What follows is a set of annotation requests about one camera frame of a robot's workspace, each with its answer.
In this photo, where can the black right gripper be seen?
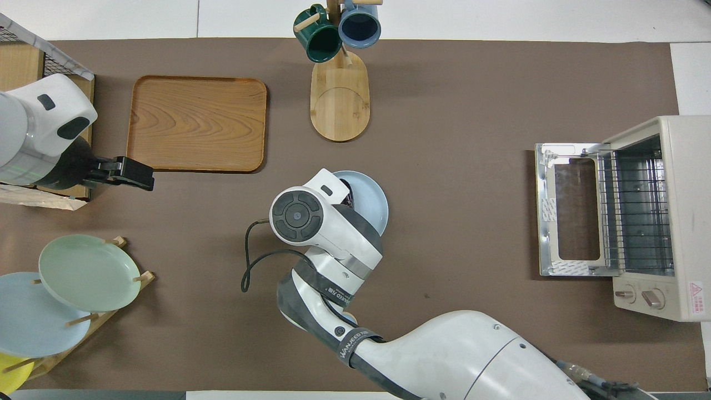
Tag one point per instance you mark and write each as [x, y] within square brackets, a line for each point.
[345, 197]

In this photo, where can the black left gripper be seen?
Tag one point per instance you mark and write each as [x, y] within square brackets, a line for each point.
[133, 173]

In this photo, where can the cream toaster oven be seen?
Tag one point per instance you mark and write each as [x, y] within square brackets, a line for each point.
[689, 166]

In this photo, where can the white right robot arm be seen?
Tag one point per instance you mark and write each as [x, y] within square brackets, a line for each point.
[444, 355]

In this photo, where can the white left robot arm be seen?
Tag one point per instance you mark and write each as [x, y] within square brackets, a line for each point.
[39, 128]

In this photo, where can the wooden serving tray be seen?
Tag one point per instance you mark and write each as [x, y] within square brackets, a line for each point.
[200, 122]

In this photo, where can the wooden mug tree stand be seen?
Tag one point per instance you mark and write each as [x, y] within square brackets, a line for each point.
[339, 105]

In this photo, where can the pale green plate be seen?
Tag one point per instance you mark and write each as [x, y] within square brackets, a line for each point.
[89, 272]

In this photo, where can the wooden plate rack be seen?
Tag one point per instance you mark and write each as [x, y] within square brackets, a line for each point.
[103, 323]

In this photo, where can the brown table mat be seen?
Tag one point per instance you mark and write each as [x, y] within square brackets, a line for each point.
[472, 111]

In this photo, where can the dark green mug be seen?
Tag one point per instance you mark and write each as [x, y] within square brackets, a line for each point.
[319, 39]

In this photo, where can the blue grey mug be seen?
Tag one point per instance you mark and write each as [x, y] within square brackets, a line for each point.
[360, 26]

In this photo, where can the light blue racked plate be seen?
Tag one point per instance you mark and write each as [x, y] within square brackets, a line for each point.
[33, 322]

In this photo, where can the yellow plate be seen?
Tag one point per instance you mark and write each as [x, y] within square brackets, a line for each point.
[10, 375]

